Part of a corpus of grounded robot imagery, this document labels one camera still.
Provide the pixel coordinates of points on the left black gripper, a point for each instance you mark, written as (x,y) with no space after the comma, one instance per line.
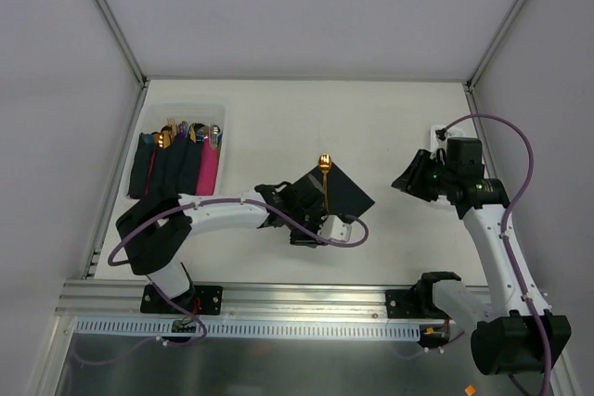
(308,218)

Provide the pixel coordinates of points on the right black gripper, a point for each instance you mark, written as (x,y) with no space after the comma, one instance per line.
(427,178)

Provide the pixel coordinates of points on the dark navy paper napkin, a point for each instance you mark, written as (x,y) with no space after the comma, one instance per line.
(345,196)

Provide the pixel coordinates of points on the gold spoon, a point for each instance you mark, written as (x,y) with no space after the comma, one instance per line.
(325,165)

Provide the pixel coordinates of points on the gold fork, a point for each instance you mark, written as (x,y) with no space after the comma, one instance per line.
(171,130)

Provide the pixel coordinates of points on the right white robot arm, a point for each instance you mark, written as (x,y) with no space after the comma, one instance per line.
(517,332)

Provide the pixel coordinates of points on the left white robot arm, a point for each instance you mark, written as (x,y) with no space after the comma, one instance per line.
(156,227)

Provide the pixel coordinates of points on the pink rolled napkin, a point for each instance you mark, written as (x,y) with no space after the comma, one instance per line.
(208,171)

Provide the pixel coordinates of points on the black rolled napkin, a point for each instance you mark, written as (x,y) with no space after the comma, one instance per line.
(177,167)

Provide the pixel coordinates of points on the dark rolled napkin left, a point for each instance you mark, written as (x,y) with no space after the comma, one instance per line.
(139,175)

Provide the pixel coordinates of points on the small white perforated tray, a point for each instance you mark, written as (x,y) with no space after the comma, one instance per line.
(438,138)

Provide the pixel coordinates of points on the silver fork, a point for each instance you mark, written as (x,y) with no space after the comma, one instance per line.
(214,136)

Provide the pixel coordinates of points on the white plastic basket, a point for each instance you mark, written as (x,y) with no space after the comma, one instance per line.
(193,119)

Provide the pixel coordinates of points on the orange tape piece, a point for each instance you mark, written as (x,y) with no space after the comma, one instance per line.
(470,390)

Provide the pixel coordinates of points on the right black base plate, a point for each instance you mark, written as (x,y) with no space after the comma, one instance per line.
(402,304)

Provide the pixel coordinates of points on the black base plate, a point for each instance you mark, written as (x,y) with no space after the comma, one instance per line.
(402,304)
(201,299)

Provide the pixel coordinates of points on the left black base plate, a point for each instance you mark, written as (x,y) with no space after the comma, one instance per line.
(201,299)

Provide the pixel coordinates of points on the white slotted cable duct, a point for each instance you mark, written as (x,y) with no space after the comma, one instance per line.
(237,329)

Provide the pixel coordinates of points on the aluminium mounting rail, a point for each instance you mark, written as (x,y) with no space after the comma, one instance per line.
(241,301)

